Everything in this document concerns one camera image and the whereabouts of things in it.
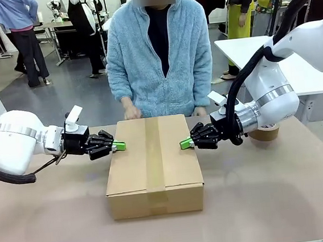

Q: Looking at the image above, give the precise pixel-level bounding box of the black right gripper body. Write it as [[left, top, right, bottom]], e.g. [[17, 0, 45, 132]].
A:
[[209, 109, 235, 147]]

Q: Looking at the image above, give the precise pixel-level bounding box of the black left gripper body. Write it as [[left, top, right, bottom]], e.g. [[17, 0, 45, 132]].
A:
[[62, 125, 93, 157]]

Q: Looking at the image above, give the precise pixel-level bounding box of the brown cardboard box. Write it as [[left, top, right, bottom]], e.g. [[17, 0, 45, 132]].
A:
[[98, 112, 208, 222]]

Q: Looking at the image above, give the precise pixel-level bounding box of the person's left forearm blue sleeve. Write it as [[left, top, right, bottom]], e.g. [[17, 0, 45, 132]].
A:
[[187, 44, 218, 109]]

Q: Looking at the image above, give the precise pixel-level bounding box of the person's right forearm blue sleeve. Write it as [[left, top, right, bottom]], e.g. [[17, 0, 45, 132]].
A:
[[105, 52, 137, 110]]

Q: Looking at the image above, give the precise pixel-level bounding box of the person's left hand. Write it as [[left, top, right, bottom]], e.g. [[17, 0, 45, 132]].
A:
[[192, 106, 208, 117]]

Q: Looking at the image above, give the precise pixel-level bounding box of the person's right hand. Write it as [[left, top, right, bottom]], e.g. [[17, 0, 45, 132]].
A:
[[121, 102, 144, 121]]

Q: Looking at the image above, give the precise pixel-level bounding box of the brown packing tape roll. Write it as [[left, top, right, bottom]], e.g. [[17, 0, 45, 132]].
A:
[[247, 123, 281, 143]]

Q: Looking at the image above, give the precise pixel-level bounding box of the brown tape strip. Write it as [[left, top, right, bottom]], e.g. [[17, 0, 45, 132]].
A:
[[137, 116, 171, 216]]

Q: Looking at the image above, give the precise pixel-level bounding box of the person in blue fleece jacket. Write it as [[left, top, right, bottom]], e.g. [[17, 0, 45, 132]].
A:
[[99, 0, 219, 125]]

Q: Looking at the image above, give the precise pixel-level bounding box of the large white table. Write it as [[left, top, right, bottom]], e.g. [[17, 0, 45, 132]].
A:
[[213, 29, 323, 104]]

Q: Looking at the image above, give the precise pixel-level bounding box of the person in yellow apron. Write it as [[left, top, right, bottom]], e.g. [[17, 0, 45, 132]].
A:
[[212, 0, 269, 82]]

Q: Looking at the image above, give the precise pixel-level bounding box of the person with black apron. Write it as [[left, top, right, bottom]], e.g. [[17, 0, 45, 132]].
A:
[[65, 0, 110, 80]]

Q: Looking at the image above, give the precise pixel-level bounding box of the person in blue shirt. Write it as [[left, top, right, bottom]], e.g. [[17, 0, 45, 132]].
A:
[[0, 0, 52, 91]]

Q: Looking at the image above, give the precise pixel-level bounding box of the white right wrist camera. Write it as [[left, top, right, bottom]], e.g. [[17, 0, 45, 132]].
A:
[[206, 88, 236, 117]]

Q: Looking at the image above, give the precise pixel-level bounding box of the black left arm cable bundle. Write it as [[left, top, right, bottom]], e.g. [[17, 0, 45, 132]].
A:
[[0, 149, 71, 187]]

